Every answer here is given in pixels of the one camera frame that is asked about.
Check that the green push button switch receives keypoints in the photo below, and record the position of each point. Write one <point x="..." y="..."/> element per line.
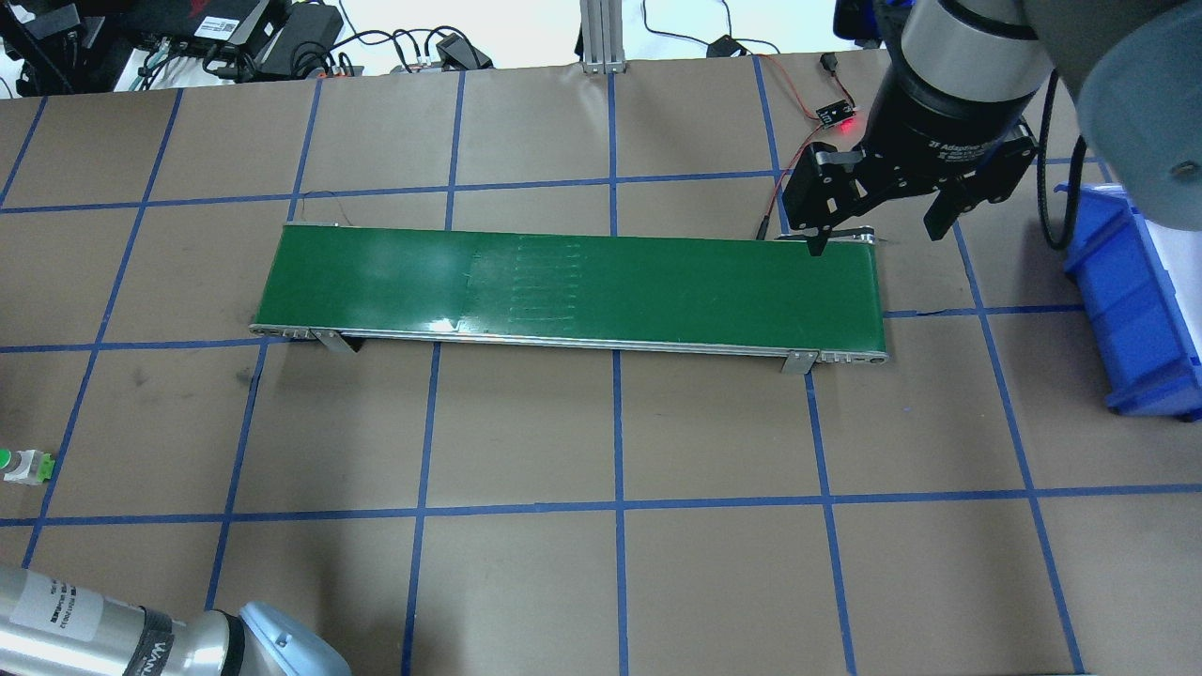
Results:
<point x="28" y="468"/>

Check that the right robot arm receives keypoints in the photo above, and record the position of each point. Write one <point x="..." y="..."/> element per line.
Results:
<point x="1131" y="69"/>

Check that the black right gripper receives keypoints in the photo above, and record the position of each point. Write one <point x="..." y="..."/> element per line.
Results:
<point x="942" y="127"/>

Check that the blue storage bin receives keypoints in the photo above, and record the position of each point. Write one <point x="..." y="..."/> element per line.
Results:
<point x="1140" y="285"/>

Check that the small sensor board red led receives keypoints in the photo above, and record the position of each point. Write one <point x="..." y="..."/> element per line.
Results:
<point x="836" y="114"/>

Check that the green conveyor belt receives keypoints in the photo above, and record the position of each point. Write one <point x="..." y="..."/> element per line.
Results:
<point x="744" y="297"/>

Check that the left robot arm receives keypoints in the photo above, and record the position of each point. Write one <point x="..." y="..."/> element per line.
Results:
<point x="51" y="627"/>

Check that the aluminium frame post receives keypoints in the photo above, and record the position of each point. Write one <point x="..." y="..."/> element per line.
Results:
<point x="601" y="34"/>

